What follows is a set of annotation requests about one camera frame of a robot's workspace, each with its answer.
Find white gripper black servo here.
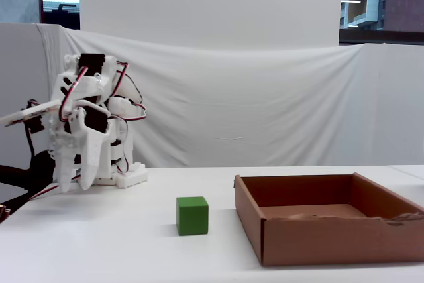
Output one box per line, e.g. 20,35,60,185
48,97,112,194

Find black camera cable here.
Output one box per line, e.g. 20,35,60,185
25,99,42,171

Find red black white servo cable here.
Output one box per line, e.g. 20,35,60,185
27,184,63,202
111,61,148,122
58,66,89,123

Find green cube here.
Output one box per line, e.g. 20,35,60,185
176,196,210,237

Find white cloth backdrop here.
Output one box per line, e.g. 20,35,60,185
0,23,424,168

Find dark window sill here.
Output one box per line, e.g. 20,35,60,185
338,29,424,46

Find brown cardboard box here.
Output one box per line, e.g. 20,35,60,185
233,172,424,268

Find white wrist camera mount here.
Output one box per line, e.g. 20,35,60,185
0,98,63,133

